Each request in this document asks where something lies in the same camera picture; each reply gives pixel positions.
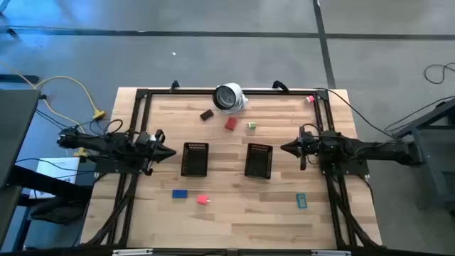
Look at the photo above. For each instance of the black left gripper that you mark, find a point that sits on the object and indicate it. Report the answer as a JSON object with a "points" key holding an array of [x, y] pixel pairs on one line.
{"points": [[149, 149]]}

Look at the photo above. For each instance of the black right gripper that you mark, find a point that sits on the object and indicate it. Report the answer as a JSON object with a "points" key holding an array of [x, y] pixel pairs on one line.
{"points": [[309, 145]]}

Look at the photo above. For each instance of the blue block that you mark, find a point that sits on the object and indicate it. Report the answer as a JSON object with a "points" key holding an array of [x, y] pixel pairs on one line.
{"points": [[180, 193]]}

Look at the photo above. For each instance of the green white plug adapter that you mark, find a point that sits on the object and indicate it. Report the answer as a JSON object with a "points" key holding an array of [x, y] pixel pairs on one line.
{"points": [[252, 125]]}

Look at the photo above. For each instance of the small pink white adapter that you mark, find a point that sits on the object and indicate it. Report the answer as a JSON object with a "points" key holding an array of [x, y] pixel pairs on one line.
{"points": [[310, 99]]}

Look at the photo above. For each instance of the teal rectangular card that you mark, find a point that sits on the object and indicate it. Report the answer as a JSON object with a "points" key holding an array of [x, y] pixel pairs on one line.
{"points": [[301, 201]]}

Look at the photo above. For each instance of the dark brown block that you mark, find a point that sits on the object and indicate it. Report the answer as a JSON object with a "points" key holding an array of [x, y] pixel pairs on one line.
{"points": [[206, 114]]}

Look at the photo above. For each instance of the pink red plug adapter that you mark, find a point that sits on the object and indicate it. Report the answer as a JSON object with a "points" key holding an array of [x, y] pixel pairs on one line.
{"points": [[202, 200]]}

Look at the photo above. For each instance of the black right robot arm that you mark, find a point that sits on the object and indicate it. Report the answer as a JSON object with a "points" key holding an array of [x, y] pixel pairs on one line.
{"points": [[377, 149]]}

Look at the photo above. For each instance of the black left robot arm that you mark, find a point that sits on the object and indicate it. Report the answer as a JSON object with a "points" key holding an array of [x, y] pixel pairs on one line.
{"points": [[106, 144]]}

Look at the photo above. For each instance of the black mesh basket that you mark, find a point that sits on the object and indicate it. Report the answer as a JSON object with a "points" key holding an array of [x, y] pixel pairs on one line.
{"points": [[195, 160], [258, 161]]}

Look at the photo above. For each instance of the black table clamp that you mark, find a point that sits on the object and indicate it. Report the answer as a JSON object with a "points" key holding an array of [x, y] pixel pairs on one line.
{"points": [[174, 85], [281, 85]]}

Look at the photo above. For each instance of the red block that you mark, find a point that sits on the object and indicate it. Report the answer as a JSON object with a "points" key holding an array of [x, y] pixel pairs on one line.
{"points": [[231, 123]]}

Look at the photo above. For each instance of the yellow power plug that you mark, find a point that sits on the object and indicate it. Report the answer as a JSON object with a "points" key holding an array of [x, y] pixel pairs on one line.
{"points": [[81, 152]]}

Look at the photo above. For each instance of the white paper sheet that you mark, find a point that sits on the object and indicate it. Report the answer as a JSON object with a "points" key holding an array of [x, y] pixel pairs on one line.
{"points": [[64, 167]]}

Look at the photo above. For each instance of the black diagonal bar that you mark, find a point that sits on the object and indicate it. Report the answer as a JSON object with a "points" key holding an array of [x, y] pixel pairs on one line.
{"points": [[46, 183]]}

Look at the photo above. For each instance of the black bag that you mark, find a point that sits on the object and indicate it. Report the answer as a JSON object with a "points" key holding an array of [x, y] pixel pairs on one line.
{"points": [[57, 211]]}

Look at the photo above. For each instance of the grey metal cart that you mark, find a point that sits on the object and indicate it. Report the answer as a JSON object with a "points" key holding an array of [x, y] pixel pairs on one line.
{"points": [[433, 167]]}

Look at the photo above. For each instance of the dark grey desk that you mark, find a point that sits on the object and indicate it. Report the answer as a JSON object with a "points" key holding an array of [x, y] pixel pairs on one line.
{"points": [[14, 124]]}

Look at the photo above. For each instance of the white cylindrical security camera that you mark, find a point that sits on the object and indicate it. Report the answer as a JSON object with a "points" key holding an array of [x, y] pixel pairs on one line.
{"points": [[227, 97]]}

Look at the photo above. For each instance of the silver aluminium bracket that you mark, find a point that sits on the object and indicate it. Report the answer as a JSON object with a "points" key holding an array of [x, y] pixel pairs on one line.
{"points": [[330, 253], [131, 252]]}

